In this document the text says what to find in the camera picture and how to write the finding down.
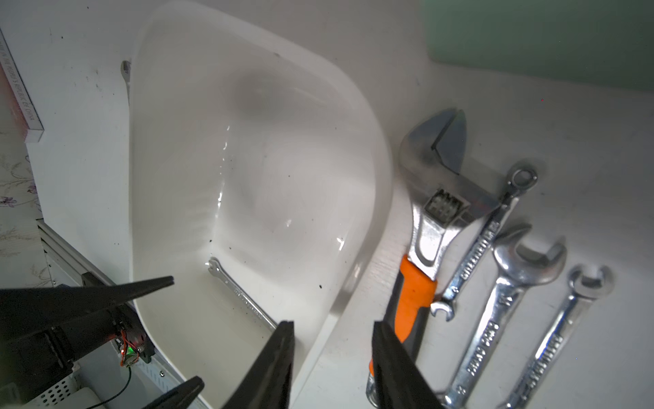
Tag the silver end wrench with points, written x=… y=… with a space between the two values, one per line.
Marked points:
x=517 y=273

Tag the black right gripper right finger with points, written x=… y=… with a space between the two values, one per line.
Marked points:
x=398 y=382

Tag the red white card box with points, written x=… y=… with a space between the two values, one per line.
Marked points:
x=20 y=103

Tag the green desk file organizer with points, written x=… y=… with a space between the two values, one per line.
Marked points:
x=607 y=43

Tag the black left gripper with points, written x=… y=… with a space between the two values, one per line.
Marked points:
x=45 y=331

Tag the silver wrench crosswise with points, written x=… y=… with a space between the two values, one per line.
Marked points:
x=520 y=179

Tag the orange handled adjustable wrench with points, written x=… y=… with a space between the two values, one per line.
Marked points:
x=443 y=203

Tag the white plastic storage tray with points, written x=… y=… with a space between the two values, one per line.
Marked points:
x=252 y=149

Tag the thin silver wrench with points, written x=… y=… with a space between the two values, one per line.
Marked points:
x=584 y=291

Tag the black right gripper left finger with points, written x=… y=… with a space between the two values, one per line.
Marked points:
x=268 y=382

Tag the aluminium rail frame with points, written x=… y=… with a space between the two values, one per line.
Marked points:
x=98 y=311

